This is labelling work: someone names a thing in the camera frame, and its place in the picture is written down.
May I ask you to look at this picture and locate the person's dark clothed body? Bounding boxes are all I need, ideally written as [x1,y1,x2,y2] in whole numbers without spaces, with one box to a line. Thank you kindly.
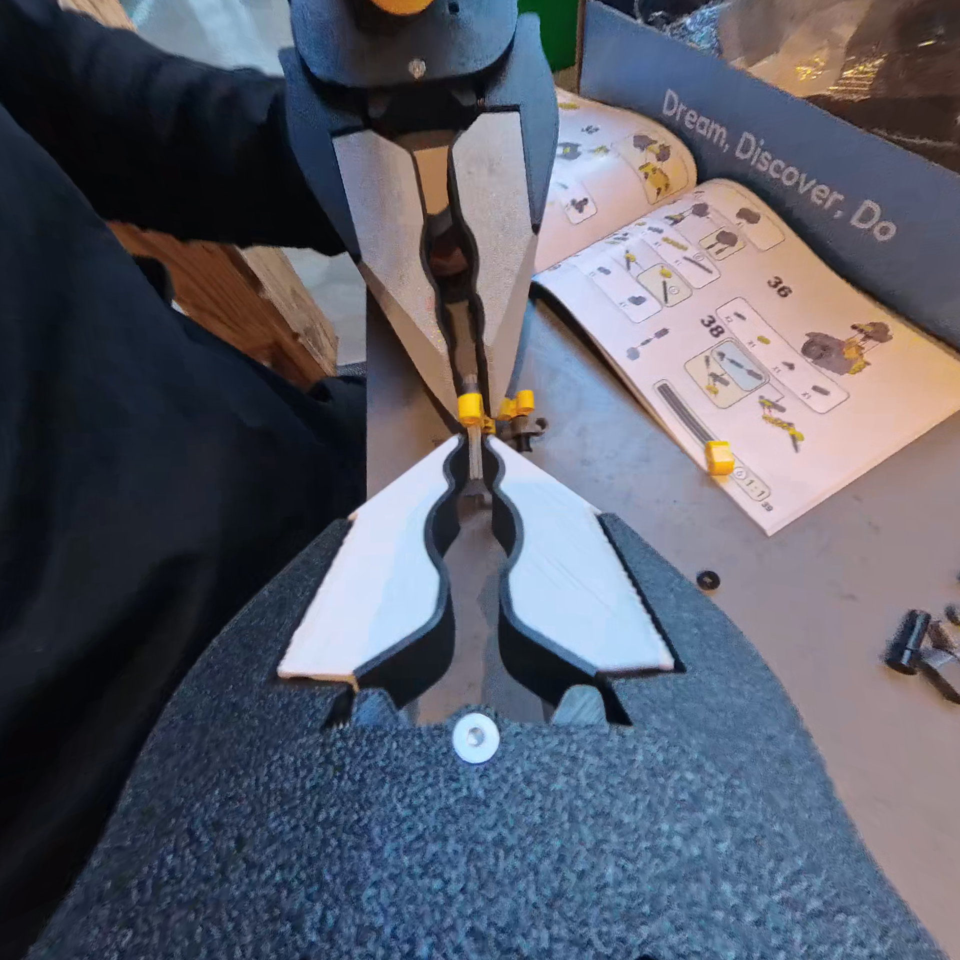
[0,105,369,960]

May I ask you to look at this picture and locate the crumpled clear plastic bags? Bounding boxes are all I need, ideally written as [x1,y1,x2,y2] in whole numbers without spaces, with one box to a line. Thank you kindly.
[600,0,960,175]

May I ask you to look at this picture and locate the instruction booklet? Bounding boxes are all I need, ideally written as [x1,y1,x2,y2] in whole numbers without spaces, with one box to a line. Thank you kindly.
[528,90,960,537]

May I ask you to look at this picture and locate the wooden stool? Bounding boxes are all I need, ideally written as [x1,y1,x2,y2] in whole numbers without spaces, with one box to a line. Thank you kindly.
[60,0,340,389]

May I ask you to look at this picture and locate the small yellow axle assembly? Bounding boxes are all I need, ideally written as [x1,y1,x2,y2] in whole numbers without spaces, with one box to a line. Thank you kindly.
[455,371,501,502]

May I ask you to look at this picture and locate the green box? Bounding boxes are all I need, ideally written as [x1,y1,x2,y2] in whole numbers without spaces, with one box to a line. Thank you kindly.
[536,0,585,76]

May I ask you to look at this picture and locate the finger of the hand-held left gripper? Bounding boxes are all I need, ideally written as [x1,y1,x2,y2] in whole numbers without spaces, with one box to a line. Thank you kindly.
[447,109,543,400]
[332,132,471,400]

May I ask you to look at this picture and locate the person's left forearm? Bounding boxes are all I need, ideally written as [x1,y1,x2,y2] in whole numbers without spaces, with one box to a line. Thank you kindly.
[0,0,348,258]

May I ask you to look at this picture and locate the dark blue cardboard box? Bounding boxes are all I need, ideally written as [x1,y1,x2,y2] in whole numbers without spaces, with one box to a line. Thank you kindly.
[576,0,960,351]

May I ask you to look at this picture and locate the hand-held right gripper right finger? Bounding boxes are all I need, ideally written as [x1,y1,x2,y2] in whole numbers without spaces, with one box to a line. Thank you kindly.
[487,433,678,680]

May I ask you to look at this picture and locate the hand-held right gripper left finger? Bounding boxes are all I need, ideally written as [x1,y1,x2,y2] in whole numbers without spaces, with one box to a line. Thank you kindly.
[276,435,462,685]

